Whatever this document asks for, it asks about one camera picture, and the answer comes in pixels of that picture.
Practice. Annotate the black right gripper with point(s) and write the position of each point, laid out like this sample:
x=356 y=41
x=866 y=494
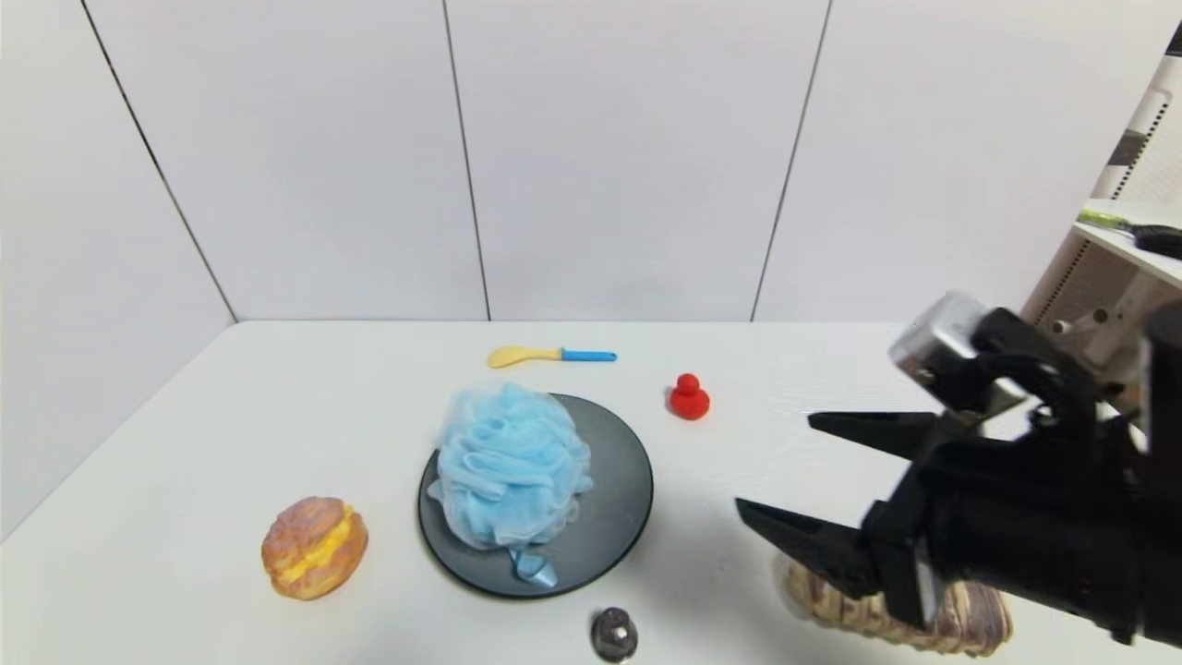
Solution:
x=916 y=526

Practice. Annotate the light blue mesh bath loofah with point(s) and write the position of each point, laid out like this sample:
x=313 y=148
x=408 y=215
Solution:
x=508 y=466

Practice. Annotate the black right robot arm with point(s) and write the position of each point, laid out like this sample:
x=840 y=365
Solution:
x=1165 y=462

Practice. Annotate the round gray plate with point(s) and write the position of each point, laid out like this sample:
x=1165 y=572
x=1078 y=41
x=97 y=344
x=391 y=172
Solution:
x=619 y=480

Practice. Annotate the red rubber duck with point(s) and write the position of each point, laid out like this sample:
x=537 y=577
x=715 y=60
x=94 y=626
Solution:
x=689 y=400

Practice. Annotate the long striped brown bread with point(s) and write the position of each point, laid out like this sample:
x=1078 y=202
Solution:
x=970 y=623

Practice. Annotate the small dark grey ball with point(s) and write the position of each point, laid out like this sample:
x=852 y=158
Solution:
x=614 y=634

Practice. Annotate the white perforated panel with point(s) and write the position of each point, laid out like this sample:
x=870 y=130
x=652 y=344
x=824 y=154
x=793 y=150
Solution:
x=1154 y=139

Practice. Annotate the cream puff bread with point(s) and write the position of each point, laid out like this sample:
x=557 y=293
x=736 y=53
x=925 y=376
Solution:
x=314 y=547

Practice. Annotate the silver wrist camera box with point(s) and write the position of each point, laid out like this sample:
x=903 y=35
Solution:
x=937 y=342

